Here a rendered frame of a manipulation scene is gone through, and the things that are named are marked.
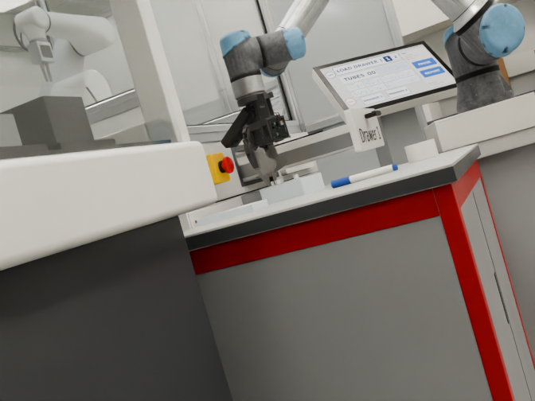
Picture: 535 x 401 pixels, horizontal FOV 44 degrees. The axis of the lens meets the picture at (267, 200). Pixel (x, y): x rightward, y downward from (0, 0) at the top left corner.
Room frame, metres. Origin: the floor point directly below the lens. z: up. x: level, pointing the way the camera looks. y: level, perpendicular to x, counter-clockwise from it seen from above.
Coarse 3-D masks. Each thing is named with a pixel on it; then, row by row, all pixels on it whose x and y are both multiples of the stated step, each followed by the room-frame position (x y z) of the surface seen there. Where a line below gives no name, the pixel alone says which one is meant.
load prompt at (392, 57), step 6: (390, 54) 2.72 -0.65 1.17; (396, 54) 2.72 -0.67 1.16; (366, 60) 2.68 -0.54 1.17; (372, 60) 2.69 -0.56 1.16; (378, 60) 2.69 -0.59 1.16; (384, 60) 2.69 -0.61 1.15; (390, 60) 2.69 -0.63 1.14; (396, 60) 2.69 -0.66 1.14; (342, 66) 2.66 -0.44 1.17; (348, 66) 2.66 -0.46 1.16; (354, 66) 2.66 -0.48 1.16; (360, 66) 2.66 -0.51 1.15; (366, 66) 2.66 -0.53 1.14; (372, 66) 2.66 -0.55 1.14; (336, 72) 2.63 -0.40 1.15; (342, 72) 2.63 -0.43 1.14; (348, 72) 2.63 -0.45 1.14
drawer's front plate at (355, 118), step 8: (344, 112) 1.64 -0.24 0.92; (352, 112) 1.64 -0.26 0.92; (360, 112) 1.72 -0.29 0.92; (368, 112) 1.81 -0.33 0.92; (352, 120) 1.63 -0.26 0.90; (360, 120) 1.70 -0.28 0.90; (368, 120) 1.78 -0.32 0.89; (376, 120) 1.88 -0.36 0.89; (352, 128) 1.64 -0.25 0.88; (360, 128) 1.68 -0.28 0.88; (368, 128) 1.76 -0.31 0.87; (376, 128) 1.85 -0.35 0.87; (352, 136) 1.64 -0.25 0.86; (360, 136) 1.65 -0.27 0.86; (360, 144) 1.63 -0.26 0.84; (368, 144) 1.71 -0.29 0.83; (376, 144) 1.80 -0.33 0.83; (384, 144) 1.89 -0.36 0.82
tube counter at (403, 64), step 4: (392, 64) 2.67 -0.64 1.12; (396, 64) 2.67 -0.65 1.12; (400, 64) 2.67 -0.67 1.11; (404, 64) 2.67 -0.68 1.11; (376, 68) 2.65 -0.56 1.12; (380, 68) 2.65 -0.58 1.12; (384, 68) 2.65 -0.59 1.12; (388, 68) 2.65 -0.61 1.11; (392, 68) 2.65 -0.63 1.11; (396, 68) 2.65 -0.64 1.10; (400, 68) 2.65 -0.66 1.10; (368, 72) 2.63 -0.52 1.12; (372, 72) 2.63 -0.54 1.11; (376, 72) 2.63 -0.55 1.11; (380, 72) 2.63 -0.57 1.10; (384, 72) 2.63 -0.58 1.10
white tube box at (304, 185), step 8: (312, 176) 1.52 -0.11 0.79; (320, 176) 1.54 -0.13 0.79; (280, 184) 1.52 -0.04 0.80; (288, 184) 1.50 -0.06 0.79; (296, 184) 1.49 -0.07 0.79; (304, 184) 1.49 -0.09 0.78; (312, 184) 1.51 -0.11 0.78; (320, 184) 1.53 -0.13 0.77; (264, 192) 1.55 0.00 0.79; (272, 192) 1.53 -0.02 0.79; (280, 192) 1.52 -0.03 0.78; (288, 192) 1.51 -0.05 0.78; (296, 192) 1.49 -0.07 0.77; (304, 192) 1.48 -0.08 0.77; (312, 192) 1.50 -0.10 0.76; (272, 200) 1.54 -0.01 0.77; (280, 200) 1.52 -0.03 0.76
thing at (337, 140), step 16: (336, 128) 1.67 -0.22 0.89; (288, 144) 1.72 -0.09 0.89; (304, 144) 1.71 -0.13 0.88; (320, 144) 1.69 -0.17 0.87; (336, 144) 1.67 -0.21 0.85; (352, 144) 1.66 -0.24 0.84; (240, 160) 1.77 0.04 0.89; (288, 160) 1.72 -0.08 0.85; (304, 160) 1.71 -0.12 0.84; (256, 176) 1.76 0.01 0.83
